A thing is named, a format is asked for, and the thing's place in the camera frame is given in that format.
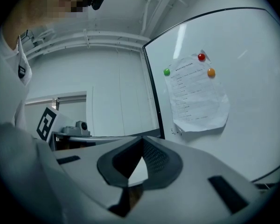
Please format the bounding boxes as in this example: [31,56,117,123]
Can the grey roller blind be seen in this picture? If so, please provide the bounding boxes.
[58,100,87,126]

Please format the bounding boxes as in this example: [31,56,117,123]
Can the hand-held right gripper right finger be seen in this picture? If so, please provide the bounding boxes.
[125,135,266,224]

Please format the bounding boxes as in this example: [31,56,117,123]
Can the person's white shirt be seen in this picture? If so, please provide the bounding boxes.
[0,29,33,135]

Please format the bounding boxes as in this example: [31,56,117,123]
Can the printed white paper sheet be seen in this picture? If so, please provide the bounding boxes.
[164,49,231,133]

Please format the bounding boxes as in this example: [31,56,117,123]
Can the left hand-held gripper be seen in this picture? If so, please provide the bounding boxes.
[36,106,163,151]

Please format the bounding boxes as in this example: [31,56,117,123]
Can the person's head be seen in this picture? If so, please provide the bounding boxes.
[2,0,94,51]

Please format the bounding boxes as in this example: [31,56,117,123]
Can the window with dark frame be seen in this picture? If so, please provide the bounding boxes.
[24,91,87,135]

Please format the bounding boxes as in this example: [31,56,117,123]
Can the white ceiling pipes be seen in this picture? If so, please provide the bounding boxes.
[140,0,194,36]

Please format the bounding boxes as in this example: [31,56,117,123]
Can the white whiteboard with black stand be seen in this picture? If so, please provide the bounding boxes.
[142,7,280,191]

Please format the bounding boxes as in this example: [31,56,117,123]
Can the white ceiling cable tray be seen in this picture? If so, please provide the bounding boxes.
[18,29,151,62]

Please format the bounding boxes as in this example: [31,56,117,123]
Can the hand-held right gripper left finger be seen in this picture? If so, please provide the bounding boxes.
[52,135,144,224]

